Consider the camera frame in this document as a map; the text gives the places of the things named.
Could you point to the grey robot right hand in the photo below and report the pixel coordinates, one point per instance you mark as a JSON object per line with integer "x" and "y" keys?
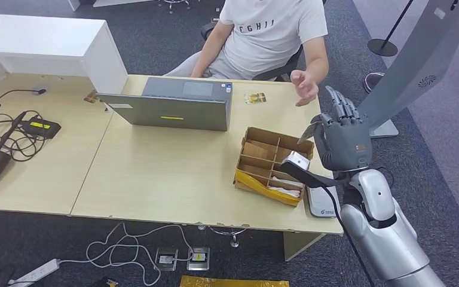
{"x": 346, "y": 146}

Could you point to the person's left hand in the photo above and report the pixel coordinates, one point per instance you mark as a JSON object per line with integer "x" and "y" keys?
{"x": 306, "y": 87}

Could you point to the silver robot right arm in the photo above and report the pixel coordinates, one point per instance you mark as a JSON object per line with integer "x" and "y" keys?
{"x": 388, "y": 237}

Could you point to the person's right forearm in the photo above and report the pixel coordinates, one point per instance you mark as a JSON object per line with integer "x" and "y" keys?
{"x": 209, "y": 51}

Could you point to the person's left forearm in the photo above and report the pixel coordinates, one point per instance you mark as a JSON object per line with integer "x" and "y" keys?
{"x": 316, "y": 59}

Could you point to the person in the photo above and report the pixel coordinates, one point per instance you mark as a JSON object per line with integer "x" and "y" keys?
{"x": 269, "y": 39}

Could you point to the grey card reader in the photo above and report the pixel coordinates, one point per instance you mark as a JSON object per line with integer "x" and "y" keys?
{"x": 318, "y": 204}

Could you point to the white card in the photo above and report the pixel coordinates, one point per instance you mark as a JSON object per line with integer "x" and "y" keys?
{"x": 287, "y": 192}
{"x": 289, "y": 182}

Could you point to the cardboard divider box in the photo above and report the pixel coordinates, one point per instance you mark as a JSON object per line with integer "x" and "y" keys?
{"x": 259, "y": 148}

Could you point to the black stanchion pole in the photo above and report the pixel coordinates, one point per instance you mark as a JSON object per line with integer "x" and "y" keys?
{"x": 382, "y": 47}

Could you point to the beige desk leg panel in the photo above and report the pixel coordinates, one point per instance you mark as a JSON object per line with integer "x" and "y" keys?
{"x": 299, "y": 245}

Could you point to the grey kiosk stand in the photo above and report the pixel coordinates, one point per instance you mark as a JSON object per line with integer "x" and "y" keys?
{"x": 419, "y": 59}

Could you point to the grey laptop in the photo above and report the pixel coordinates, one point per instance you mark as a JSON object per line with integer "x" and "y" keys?
{"x": 174, "y": 109}

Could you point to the chrome desk foot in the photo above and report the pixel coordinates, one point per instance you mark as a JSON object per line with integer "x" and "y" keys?
{"x": 234, "y": 239}

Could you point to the chrome chair base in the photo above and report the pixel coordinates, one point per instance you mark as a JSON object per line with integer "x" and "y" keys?
{"x": 172, "y": 4}

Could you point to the yellow taped package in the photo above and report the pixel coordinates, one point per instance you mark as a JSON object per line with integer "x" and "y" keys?
{"x": 233, "y": 282}

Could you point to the metal floor socket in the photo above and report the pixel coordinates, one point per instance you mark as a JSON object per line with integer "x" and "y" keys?
{"x": 166, "y": 259}
{"x": 198, "y": 259}

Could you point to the white furniture base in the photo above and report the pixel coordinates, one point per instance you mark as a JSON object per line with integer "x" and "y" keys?
{"x": 118, "y": 2}

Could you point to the white counter shelf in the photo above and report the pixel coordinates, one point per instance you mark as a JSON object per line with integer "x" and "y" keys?
{"x": 47, "y": 43}

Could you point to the grey desk grommet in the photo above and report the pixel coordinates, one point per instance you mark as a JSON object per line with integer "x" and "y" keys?
{"x": 40, "y": 87}

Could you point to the black adapter with yellow label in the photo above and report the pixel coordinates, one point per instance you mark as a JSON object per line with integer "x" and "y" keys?
{"x": 41, "y": 128}

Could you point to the black yellow tool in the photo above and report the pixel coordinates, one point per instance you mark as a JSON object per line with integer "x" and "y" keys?
{"x": 106, "y": 283}

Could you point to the white power strip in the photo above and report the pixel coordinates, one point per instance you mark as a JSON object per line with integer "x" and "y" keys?
{"x": 35, "y": 273}

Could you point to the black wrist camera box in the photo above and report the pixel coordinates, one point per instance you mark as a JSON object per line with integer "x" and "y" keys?
{"x": 300, "y": 168}

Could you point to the small brown bracket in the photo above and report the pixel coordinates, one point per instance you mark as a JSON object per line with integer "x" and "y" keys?
{"x": 92, "y": 97}

